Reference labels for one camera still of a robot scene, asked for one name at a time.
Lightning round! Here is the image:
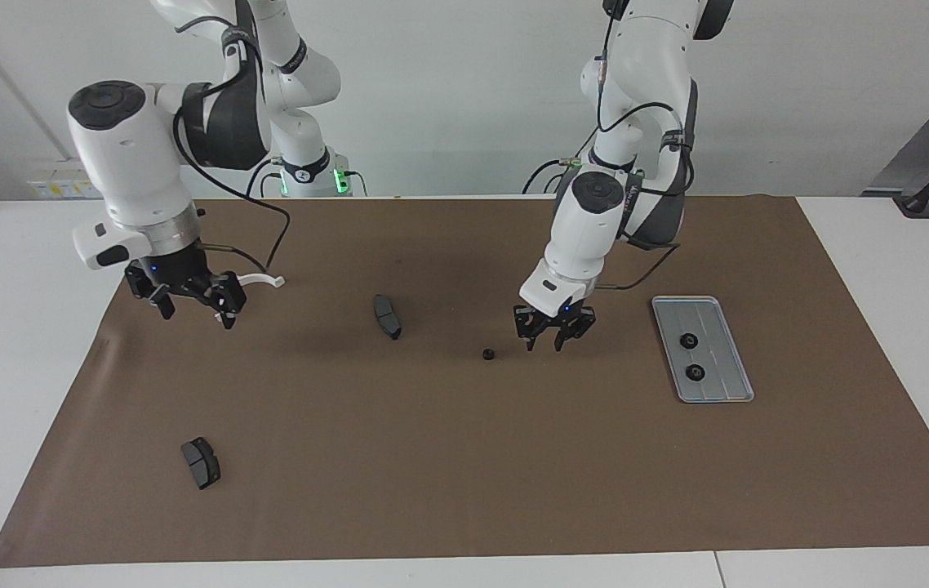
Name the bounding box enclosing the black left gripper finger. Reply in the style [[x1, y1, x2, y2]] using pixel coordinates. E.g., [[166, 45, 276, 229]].
[[552, 310, 598, 354], [513, 306, 545, 353]]

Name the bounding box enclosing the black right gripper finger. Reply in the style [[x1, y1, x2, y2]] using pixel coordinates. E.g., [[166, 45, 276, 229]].
[[123, 265, 178, 321], [202, 272, 249, 331]]

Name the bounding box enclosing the silver metal tray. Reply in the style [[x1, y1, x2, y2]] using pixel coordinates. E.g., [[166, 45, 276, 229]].
[[651, 296, 756, 404]]

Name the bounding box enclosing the long dark brake pad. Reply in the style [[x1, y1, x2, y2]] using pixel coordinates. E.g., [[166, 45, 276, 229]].
[[372, 294, 403, 341]]

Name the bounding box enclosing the brown paper mat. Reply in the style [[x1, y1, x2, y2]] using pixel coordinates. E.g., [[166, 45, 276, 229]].
[[0, 194, 929, 568]]

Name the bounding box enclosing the short dark brake pad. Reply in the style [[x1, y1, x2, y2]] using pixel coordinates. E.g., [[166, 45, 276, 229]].
[[180, 437, 222, 491]]

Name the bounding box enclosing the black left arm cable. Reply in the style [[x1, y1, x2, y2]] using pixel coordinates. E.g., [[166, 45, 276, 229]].
[[591, 8, 698, 292]]

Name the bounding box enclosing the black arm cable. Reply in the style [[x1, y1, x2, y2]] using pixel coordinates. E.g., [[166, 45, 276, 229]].
[[591, 8, 698, 292], [173, 16, 292, 274]]

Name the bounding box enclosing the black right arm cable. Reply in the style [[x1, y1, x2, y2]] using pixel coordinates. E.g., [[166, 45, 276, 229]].
[[173, 16, 292, 274]]

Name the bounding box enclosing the black base cable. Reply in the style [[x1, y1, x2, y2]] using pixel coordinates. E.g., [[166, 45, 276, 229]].
[[246, 158, 282, 198], [522, 159, 576, 195]]

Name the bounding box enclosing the white wall socket box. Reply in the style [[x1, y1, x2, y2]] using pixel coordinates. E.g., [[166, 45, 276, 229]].
[[26, 158, 98, 199]]

